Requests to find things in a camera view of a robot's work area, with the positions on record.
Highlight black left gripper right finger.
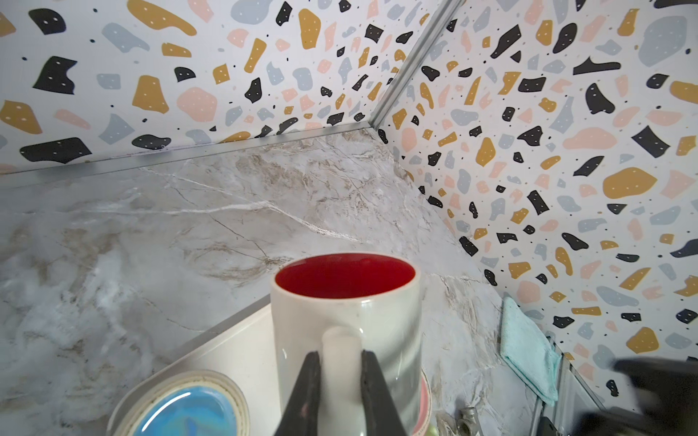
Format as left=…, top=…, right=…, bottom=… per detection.
left=360, top=350, right=407, bottom=436

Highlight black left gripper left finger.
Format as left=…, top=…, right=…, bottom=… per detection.
left=274, top=352, right=321, bottom=436

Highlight white mug red inside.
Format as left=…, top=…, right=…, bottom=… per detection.
left=270, top=253, right=422, bottom=435

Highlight pink mug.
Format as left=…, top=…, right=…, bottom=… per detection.
left=413, top=372, right=432, bottom=436

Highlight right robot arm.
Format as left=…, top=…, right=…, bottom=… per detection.
left=572, top=357, right=697, bottom=435

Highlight blue glazed mug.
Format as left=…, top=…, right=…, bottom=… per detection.
left=110, top=370, right=251, bottom=436

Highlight small clear glass piece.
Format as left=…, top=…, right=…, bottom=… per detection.
left=436, top=407, right=483, bottom=436

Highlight beige rectangular tray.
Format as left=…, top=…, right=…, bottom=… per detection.
left=105, top=296, right=302, bottom=435

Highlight teal folded cloth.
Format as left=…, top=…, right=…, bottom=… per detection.
left=500, top=297, right=562, bottom=405

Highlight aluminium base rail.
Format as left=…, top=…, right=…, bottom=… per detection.
left=529, top=336, right=603, bottom=436

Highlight aluminium corner post right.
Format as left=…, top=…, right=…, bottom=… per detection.
left=369, top=0, right=463, bottom=130

